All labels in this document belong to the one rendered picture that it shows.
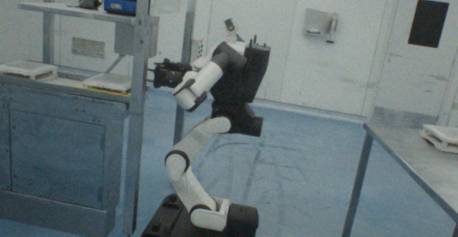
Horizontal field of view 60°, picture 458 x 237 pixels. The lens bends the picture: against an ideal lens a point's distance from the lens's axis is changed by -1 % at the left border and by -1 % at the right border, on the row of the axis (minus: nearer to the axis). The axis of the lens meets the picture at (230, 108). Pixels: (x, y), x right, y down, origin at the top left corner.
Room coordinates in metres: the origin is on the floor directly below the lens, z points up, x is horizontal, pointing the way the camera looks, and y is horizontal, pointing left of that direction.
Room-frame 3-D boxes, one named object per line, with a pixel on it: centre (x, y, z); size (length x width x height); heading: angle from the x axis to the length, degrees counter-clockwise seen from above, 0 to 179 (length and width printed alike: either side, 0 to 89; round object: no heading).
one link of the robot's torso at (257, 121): (2.10, -0.04, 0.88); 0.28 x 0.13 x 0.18; 84
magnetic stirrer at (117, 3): (2.20, 0.62, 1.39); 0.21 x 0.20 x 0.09; 174
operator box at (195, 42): (2.99, 0.31, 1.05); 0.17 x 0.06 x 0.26; 174
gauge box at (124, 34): (2.29, 0.59, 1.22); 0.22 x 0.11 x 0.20; 84
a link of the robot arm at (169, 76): (2.05, 0.35, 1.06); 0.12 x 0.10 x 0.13; 76
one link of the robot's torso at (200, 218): (2.10, 0.03, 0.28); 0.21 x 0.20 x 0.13; 84
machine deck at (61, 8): (2.17, 0.80, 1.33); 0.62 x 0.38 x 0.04; 84
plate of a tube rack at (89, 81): (2.17, 0.67, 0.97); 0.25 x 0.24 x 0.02; 174
